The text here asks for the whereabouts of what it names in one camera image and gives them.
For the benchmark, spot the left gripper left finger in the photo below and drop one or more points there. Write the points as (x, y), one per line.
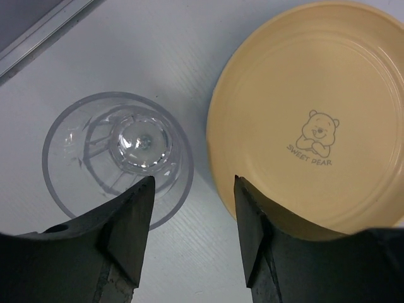
(95, 257)

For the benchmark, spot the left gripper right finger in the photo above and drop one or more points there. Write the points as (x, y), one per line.
(287, 258)

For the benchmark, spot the clear glass tumbler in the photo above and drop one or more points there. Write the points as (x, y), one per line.
(105, 143)

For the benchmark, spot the yellow plate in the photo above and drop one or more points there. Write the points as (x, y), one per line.
(309, 109)

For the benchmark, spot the aluminium mounting rail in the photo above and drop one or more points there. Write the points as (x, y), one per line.
(30, 27)

